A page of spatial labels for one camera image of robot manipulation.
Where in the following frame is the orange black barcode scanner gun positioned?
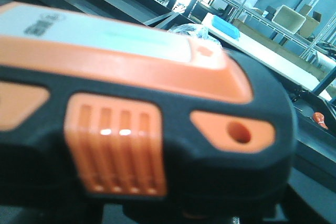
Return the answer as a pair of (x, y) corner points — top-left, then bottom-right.
(1, 3), (296, 212)

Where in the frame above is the open cardboard box on shelf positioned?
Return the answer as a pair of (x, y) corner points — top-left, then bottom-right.
(298, 4), (322, 38)

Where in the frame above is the crumpled clear plastic bag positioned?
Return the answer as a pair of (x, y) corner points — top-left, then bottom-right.
(169, 23), (221, 46)

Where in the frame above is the blue plastic tray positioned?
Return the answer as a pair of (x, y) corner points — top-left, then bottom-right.
(212, 16), (240, 40)

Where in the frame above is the white work table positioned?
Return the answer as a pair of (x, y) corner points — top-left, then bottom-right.
(202, 13), (319, 91)

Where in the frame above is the beige plastic bin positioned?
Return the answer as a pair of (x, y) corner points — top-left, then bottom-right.
(271, 5), (306, 34)

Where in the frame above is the small orange object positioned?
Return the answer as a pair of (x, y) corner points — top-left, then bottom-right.
(312, 112), (329, 130)

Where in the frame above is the metal shelving rack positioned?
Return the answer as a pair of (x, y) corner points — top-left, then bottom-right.
(204, 0), (336, 62)

